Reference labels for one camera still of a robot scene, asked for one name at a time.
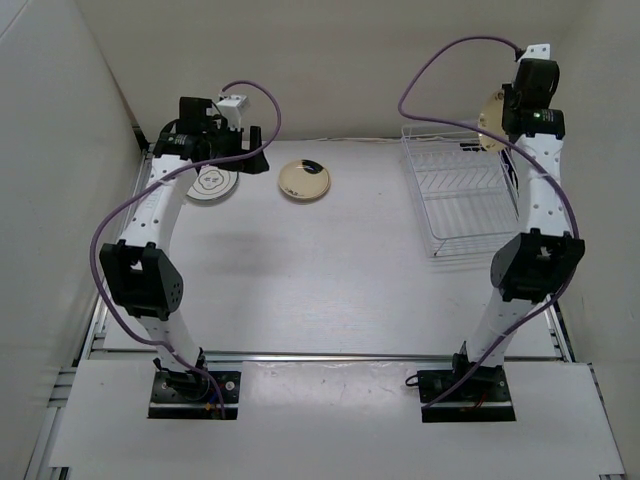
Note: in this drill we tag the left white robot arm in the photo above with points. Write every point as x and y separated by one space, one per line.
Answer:
139 273

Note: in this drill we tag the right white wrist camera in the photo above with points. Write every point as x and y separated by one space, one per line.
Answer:
535 51

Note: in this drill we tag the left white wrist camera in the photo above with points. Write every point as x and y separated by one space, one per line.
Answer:
232 107

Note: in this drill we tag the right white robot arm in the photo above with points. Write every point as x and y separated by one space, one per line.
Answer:
539 261

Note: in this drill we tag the cream plate with red seal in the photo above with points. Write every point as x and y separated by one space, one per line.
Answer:
490 119

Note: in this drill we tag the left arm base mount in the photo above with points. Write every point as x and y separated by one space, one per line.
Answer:
177 396

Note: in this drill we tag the white green-rimmed plate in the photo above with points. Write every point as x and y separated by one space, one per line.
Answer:
213 185

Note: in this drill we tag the white front board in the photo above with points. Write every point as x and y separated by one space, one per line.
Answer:
344 421

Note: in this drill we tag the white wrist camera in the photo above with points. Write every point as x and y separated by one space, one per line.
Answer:
535 51
232 107

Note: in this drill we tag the cream plate with dark mark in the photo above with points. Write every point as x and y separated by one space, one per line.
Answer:
304 180

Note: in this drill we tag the white wire dish rack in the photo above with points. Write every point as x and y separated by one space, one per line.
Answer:
465 198

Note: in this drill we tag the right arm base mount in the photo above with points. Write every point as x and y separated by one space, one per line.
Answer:
478 400

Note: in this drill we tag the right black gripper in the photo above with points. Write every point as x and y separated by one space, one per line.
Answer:
508 88

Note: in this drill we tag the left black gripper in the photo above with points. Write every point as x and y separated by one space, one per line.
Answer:
254 164

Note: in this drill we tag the aluminium frame rail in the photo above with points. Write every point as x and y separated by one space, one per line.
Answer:
235 357

